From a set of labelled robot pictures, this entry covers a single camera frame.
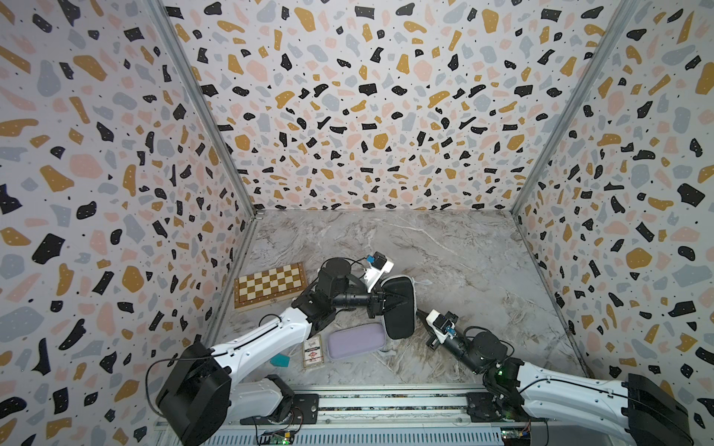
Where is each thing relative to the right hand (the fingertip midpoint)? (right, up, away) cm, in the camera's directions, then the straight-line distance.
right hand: (419, 311), depth 72 cm
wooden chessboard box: (-48, +2, +23) cm, 53 cm away
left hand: (-4, +4, -4) cm, 7 cm away
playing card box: (-30, -15, +11) cm, 35 cm away
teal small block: (-39, -17, +9) cm, 44 cm away
